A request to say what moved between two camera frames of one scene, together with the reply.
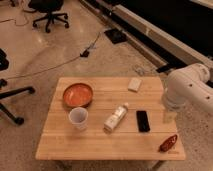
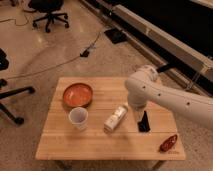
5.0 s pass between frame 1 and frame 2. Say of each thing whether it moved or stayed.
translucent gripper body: moved
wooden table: stayed
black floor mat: stayed
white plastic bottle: stayed
